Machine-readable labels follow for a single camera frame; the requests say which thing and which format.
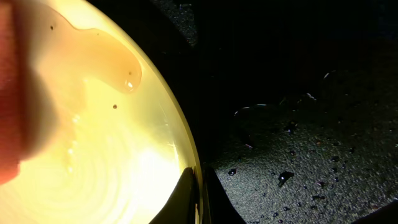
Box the black round tray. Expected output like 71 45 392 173
94 0 397 223

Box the yellow plate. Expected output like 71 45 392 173
1 1 203 223

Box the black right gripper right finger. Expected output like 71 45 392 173
203 167 246 224

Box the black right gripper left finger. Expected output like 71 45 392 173
150 167 197 224

